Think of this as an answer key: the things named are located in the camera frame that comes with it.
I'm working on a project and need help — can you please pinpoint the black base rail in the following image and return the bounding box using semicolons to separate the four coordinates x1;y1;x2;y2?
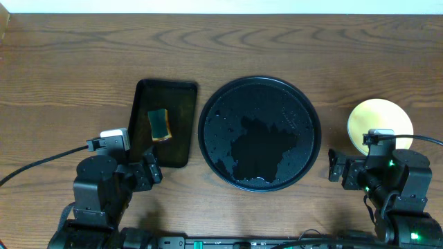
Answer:
156;237;368;249

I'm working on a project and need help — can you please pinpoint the yellow plate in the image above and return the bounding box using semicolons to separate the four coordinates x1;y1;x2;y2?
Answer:
347;99;414;156

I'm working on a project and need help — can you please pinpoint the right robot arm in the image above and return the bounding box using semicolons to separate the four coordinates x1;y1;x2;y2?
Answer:
328;149;442;248

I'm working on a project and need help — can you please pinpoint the green and orange sponge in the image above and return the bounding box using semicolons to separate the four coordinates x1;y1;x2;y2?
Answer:
147;109;172;142

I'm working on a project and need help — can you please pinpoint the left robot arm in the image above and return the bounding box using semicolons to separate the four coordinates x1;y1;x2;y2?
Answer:
48;152;163;249

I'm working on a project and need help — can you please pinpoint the black rectangular water tray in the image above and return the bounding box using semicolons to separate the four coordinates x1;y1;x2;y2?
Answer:
128;79;197;168

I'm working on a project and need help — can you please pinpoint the black round tray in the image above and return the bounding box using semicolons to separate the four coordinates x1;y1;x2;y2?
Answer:
198;76;321;192

